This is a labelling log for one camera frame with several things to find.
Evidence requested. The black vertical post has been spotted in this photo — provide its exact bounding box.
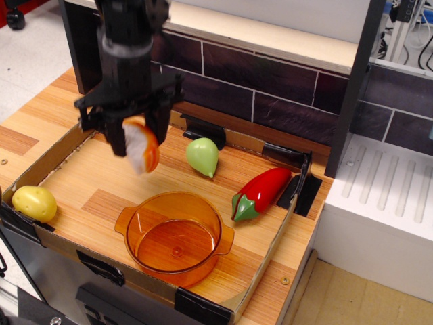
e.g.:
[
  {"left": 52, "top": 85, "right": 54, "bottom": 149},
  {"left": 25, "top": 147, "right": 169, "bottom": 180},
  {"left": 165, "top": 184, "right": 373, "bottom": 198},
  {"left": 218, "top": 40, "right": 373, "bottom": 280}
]
[{"left": 325, "top": 1, "right": 386, "bottom": 178}]

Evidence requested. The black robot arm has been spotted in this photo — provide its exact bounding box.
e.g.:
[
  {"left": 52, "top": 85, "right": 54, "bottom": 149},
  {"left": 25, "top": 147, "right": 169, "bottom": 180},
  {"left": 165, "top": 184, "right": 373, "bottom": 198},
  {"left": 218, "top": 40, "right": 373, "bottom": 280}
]
[{"left": 74, "top": 1, "right": 183, "bottom": 157}]

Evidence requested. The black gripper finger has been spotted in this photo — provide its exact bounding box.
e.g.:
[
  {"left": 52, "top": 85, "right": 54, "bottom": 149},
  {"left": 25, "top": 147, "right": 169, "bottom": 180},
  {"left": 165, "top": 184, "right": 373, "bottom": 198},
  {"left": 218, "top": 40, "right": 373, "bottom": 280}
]
[
  {"left": 99, "top": 118, "right": 127, "bottom": 156},
  {"left": 144, "top": 104, "right": 172, "bottom": 145}
]

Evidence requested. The yellow toy potato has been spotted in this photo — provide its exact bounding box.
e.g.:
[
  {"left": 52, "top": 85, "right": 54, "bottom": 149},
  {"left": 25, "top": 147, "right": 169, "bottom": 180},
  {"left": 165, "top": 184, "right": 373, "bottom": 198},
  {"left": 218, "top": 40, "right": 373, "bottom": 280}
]
[{"left": 12, "top": 186, "right": 58, "bottom": 223}]

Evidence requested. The black office chair wheel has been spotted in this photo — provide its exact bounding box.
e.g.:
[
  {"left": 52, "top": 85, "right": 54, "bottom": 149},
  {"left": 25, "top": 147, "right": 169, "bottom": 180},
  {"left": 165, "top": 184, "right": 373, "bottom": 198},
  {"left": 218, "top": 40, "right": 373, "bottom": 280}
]
[{"left": 6, "top": 8, "right": 26, "bottom": 30}]

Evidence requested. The orange transparent plastic pot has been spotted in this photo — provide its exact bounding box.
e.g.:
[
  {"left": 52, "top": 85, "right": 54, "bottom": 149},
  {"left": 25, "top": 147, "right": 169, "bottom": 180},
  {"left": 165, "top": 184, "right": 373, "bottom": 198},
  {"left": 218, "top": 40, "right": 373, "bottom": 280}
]
[{"left": 115, "top": 192, "right": 235, "bottom": 288}]

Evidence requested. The cardboard fence with black tape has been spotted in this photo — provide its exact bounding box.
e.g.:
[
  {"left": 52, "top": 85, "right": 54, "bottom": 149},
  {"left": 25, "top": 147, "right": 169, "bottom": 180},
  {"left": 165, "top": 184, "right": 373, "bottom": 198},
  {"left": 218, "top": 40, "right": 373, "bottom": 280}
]
[{"left": 1, "top": 106, "right": 329, "bottom": 324}]

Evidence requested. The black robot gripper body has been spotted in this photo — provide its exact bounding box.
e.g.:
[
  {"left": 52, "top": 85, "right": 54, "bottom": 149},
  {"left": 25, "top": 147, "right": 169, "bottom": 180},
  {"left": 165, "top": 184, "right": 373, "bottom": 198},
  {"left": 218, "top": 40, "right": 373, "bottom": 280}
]
[{"left": 74, "top": 51, "right": 183, "bottom": 130}]

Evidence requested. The white drain board sink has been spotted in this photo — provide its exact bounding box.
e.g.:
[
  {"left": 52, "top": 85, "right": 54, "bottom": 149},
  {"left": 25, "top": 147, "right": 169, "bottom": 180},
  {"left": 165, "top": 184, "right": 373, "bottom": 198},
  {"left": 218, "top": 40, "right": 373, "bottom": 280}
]
[{"left": 313, "top": 135, "right": 432, "bottom": 301}]

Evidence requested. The black left corner post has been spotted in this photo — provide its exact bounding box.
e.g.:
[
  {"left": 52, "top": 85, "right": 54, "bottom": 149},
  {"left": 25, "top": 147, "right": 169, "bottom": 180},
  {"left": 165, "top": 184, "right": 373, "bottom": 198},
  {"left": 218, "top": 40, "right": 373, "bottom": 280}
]
[{"left": 59, "top": 1, "right": 102, "bottom": 95}]

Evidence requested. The green toy pear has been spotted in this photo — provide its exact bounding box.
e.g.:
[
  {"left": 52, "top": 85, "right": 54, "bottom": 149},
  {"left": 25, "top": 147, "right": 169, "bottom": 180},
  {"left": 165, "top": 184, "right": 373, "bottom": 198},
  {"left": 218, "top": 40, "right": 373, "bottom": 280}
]
[{"left": 186, "top": 137, "right": 219, "bottom": 178}]

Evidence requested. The red toy chili pepper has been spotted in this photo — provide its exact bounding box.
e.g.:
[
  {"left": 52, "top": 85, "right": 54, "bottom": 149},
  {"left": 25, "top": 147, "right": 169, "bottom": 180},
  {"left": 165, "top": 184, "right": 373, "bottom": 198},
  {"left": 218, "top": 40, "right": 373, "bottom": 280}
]
[{"left": 231, "top": 167, "right": 292, "bottom": 222}]

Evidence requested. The salmon sushi toy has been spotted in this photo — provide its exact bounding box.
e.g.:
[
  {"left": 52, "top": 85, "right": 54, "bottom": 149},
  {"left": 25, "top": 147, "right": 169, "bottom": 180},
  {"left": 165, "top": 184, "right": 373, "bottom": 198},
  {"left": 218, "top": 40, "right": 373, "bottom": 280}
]
[{"left": 122, "top": 120, "right": 160, "bottom": 175}]

